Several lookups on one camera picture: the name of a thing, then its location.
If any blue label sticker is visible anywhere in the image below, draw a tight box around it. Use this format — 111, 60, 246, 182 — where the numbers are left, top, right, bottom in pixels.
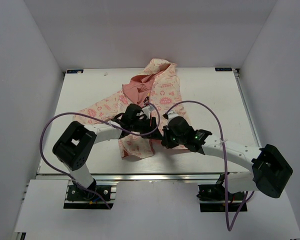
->
66, 69, 84, 74
214, 67, 233, 72

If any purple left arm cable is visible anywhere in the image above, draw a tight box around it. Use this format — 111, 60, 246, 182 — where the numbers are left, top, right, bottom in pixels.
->
40, 101, 161, 210

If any pink and cream printed jacket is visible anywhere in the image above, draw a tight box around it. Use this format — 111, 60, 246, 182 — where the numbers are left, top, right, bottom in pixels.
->
72, 57, 191, 161

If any blue label sticker left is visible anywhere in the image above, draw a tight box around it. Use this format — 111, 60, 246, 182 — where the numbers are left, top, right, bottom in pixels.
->
66, 69, 84, 74

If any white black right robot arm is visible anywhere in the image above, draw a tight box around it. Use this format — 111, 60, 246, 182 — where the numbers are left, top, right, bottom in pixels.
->
161, 112, 293, 200

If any aluminium table edge rail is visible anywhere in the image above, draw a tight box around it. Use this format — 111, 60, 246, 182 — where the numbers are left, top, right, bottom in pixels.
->
36, 172, 256, 183

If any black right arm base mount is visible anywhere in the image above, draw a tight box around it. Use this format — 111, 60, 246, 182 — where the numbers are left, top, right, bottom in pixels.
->
196, 184, 245, 213

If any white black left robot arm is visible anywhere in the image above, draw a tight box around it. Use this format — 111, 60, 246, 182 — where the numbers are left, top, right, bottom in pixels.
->
52, 103, 163, 200

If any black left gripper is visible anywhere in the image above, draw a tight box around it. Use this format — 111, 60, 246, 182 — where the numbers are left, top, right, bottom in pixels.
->
130, 116, 163, 140

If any blue label sticker right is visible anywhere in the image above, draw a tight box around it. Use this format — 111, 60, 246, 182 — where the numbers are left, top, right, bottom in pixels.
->
214, 67, 233, 72

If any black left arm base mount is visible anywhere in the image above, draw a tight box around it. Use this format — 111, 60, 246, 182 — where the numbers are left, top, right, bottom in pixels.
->
63, 181, 117, 210

